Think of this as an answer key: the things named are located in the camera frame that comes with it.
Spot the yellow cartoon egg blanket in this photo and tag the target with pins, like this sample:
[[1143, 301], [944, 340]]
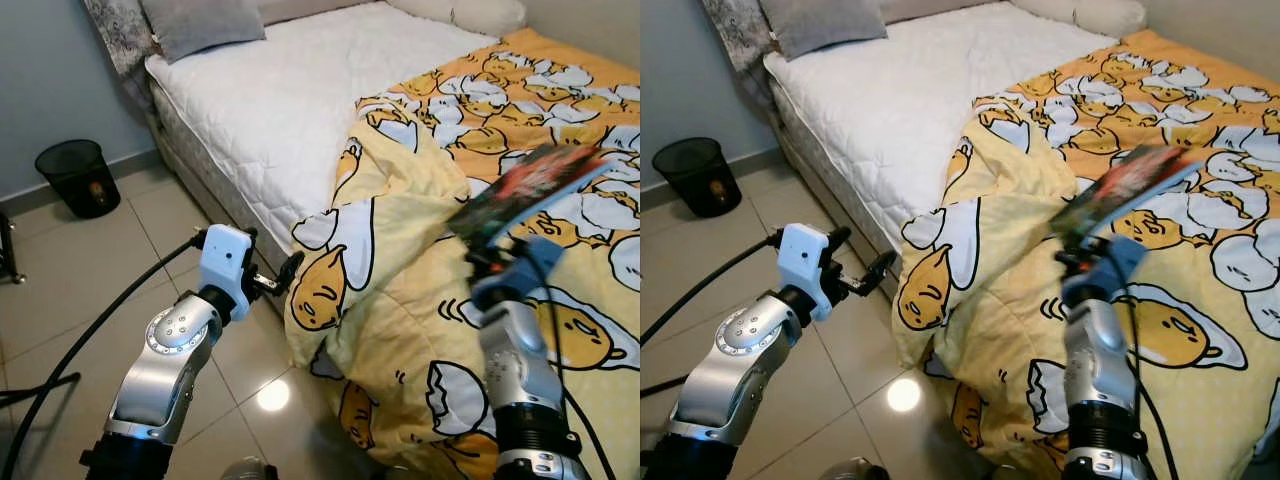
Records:
[[400, 300], [1010, 300]]

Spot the dark red cover book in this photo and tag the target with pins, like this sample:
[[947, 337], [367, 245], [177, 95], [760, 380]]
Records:
[[520, 190], [1120, 190]]

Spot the grey square pillow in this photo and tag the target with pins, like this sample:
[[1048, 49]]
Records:
[[200, 25], [820, 25]]

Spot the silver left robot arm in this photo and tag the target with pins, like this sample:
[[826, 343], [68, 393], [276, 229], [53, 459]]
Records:
[[160, 370], [745, 360]]

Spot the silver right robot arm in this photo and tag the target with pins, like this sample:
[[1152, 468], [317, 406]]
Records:
[[515, 360], [1095, 360]]

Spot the grey patterned bed base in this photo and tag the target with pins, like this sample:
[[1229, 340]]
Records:
[[825, 170], [205, 170]]

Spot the white quilted mattress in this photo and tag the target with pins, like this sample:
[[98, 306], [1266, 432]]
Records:
[[280, 110], [900, 110]]

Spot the black mesh waste bin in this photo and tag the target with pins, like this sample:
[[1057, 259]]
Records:
[[690, 165], [70, 165]]

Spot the cream bolster pillow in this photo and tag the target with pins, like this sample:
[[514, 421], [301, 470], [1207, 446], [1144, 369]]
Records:
[[1090, 15], [470, 15]]

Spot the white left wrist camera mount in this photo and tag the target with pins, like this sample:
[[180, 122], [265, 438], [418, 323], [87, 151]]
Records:
[[805, 262], [225, 262]]

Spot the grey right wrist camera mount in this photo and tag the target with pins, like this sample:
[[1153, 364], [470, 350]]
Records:
[[525, 270], [1110, 268]]

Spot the black metal desk frame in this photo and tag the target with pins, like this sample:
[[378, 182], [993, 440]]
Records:
[[8, 250]]

